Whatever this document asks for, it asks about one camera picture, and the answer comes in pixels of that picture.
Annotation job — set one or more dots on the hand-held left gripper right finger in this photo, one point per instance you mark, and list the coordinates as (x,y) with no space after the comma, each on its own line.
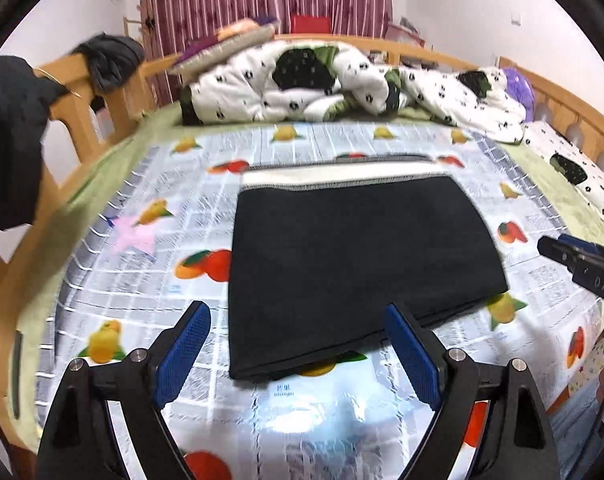
(411,355)

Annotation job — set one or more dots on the grey striped pillow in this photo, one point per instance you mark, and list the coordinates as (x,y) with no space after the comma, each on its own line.
(217,55)

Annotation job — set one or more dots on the black garment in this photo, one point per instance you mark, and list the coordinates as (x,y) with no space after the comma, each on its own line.
(12,145)

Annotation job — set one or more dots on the dark grey cloth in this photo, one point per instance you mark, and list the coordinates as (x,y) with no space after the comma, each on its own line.
(112,60)

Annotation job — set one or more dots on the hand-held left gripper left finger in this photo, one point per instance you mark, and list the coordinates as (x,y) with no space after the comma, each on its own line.
(184,355)

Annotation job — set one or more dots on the purple plush toy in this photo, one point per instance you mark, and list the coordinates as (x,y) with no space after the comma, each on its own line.
(519,90)

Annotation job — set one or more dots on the white quilt with black print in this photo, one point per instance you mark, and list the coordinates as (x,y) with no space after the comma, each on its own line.
(242,90)

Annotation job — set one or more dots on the wooden bed frame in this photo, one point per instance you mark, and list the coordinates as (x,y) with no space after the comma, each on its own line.
(77,110)

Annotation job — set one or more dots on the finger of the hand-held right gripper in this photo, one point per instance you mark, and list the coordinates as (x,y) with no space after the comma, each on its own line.
(589,248)
(556,251)

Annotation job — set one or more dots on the red box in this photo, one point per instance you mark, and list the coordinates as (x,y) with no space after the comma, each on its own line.
(309,25)

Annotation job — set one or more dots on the white pillow with black print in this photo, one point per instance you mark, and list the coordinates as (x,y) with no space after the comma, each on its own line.
(541,137)

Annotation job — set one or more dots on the orange and purple pillow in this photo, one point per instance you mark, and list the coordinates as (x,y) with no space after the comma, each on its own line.
(239,29)

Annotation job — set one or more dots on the wooden clothes rack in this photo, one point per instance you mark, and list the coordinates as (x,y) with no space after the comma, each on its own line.
(132,27)

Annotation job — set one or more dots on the white star print cloth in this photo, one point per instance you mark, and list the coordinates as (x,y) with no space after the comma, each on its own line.
(586,380)

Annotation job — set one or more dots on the black pants with white waistband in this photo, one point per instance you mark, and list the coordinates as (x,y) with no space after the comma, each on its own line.
(357,260)

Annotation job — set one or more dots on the fruit print bed mat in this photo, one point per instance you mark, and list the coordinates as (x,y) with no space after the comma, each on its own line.
(132,285)

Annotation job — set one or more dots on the person's jeans leg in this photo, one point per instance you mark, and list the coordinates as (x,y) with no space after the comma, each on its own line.
(576,435)

